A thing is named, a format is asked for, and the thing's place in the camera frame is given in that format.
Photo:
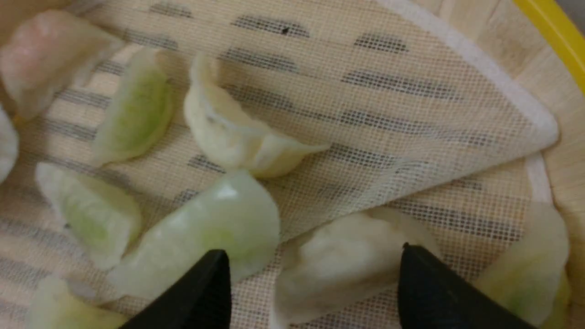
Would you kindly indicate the white dumpling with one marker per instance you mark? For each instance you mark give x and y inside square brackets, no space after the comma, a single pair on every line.
[231,138]
[342,262]
[9,145]

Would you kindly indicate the white dumpling at basket top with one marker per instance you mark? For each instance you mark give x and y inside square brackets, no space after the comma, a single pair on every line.
[231,138]

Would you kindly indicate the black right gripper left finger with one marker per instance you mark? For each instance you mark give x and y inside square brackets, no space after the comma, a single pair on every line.
[201,299]

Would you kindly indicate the green dumpling at basket right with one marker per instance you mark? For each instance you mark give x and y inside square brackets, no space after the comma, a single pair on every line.
[529,279]

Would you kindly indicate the large green dumpling centre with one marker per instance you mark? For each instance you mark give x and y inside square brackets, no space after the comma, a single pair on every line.
[235,214]

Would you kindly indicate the green dumpling centre left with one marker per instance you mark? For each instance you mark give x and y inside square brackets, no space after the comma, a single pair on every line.
[102,218]

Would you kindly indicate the white mesh steamer liner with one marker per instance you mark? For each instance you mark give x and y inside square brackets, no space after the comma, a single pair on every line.
[418,117]

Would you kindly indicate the yellow rimmed bamboo steamer basket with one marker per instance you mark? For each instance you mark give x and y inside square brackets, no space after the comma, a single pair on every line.
[543,50]

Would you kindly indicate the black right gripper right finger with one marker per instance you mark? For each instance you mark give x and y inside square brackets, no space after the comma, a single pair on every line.
[432,296]

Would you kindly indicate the green dumpling basket front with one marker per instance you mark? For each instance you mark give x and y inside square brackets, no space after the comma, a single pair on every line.
[54,306]

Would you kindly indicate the small green dumpling upper left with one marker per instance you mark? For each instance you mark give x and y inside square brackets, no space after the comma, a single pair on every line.
[139,113]

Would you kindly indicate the pink dumpling at basket left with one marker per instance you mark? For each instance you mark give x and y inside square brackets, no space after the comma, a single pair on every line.
[48,53]

